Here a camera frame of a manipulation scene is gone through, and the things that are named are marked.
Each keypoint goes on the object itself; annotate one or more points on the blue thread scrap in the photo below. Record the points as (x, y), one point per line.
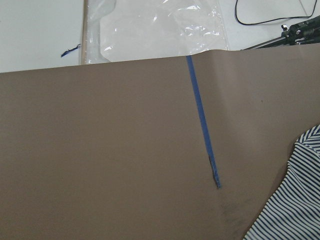
(66, 52)

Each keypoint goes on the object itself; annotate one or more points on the clear plastic bag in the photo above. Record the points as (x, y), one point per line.
(127, 30)

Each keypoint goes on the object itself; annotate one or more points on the brown paper table cover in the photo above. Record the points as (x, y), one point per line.
(116, 151)

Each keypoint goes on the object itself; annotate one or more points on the blue white striped polo shirt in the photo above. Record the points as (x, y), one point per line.
(293, 211)

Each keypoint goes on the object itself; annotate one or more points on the black folded tripod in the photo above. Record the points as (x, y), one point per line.
(302, 33)

